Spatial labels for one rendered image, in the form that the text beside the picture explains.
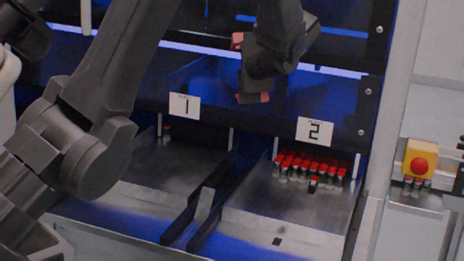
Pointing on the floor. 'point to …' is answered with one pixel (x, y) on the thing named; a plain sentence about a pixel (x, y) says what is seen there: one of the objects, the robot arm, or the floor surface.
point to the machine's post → (393, 104)
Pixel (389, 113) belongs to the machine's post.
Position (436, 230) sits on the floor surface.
